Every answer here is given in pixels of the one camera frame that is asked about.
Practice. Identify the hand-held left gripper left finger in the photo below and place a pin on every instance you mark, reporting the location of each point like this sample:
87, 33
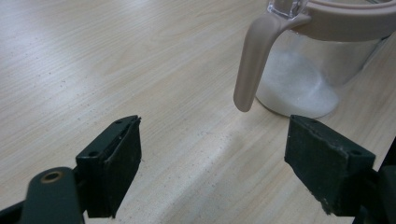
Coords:
115, 161

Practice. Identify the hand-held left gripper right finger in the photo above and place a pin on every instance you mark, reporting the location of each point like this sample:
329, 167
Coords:
330, 168

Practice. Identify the white granulated sugar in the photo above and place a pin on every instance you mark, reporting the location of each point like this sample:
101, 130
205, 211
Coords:
295, 90

